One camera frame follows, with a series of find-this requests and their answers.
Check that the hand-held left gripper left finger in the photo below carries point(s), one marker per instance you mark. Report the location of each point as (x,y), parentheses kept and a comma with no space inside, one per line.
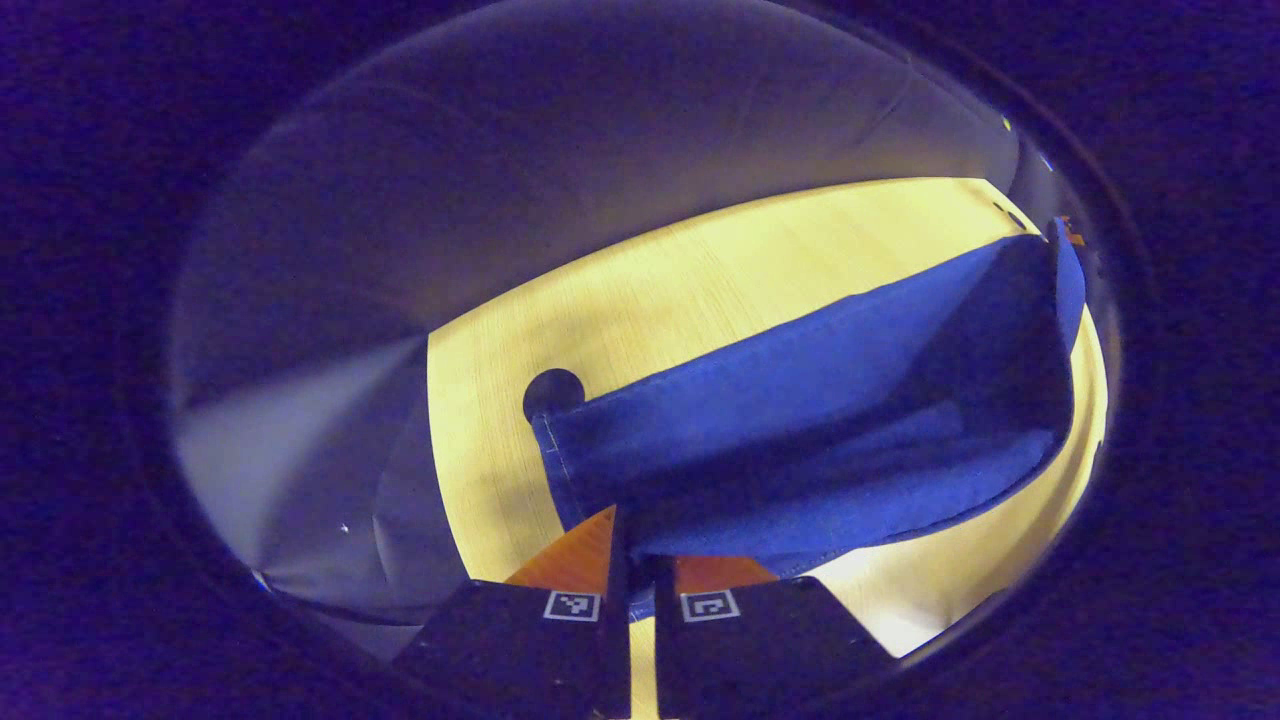
(560,650)

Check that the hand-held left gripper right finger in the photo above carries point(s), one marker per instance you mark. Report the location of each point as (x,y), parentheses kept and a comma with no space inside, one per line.
(740,650)

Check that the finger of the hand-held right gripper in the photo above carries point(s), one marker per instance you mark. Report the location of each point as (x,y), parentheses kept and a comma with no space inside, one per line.
(1073,236)

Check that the blue denim jeans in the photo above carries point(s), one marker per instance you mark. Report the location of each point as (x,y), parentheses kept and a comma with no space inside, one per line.
(800,400)

